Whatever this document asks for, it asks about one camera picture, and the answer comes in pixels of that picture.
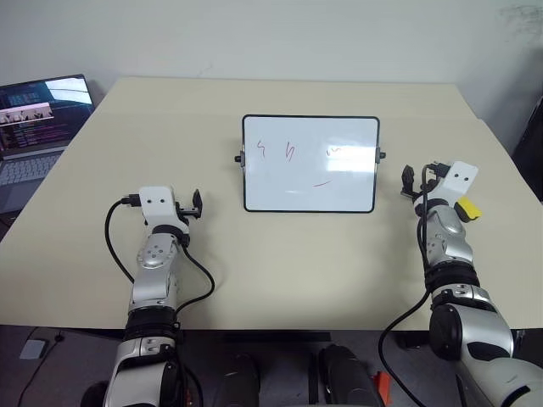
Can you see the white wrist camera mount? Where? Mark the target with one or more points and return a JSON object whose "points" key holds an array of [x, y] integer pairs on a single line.
{"points": [[460, 182], [157, 207]]}

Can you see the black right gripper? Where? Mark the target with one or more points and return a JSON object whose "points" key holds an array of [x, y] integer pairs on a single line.
{"points": [[432, 188]]}

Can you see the open grey laptop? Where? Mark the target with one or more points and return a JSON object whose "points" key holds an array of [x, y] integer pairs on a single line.
{"points": [[25, 118]]}

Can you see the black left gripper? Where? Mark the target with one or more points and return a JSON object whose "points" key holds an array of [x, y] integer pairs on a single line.
{"points": [[182, 212]]}

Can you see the small grey floor box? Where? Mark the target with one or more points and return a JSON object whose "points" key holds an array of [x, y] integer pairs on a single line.
{"points": [[33, 349]]}

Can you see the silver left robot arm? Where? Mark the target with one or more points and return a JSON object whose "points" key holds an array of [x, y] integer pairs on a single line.
{"points": [[152, 254]]}

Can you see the orange plastic bracket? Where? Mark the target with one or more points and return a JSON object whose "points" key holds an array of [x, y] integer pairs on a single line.
{"points": [[382, 386]]}

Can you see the small black-framed whiteboard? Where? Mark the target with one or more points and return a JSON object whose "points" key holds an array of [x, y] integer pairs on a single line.
{"points": [[309, 140]]}

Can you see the black table frame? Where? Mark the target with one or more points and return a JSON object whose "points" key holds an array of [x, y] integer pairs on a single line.
{"points": [[275, 337]]}

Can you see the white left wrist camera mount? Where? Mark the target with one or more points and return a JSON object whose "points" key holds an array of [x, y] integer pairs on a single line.
{"points": [[157, 207]]}

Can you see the yellow whiteboard eraser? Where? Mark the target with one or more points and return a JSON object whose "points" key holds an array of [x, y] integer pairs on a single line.
{"points": [[468, 207]]}

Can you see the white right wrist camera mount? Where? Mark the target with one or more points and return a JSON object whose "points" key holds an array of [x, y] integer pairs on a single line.
{"points": [[460, 182]]}

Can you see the dark rounded shape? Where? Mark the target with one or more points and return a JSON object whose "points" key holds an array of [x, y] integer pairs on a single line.
{"points": [[348, 377], [237, 381]]}

